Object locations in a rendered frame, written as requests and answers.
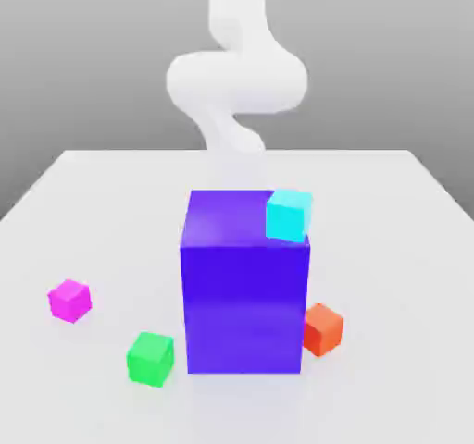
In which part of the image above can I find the small green cube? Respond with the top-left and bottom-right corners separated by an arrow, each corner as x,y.
126,331 -> 175,389

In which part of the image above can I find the small cyan cube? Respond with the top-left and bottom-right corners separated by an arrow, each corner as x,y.
265,188 -> 314,244

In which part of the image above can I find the small orange cube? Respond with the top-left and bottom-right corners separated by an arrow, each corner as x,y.
302,302 -> 344,358

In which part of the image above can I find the small magenta cube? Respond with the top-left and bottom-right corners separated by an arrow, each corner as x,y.
46,277 -> 93,324

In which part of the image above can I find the large purple box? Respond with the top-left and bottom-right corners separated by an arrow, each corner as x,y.
180,189 -> 311,376

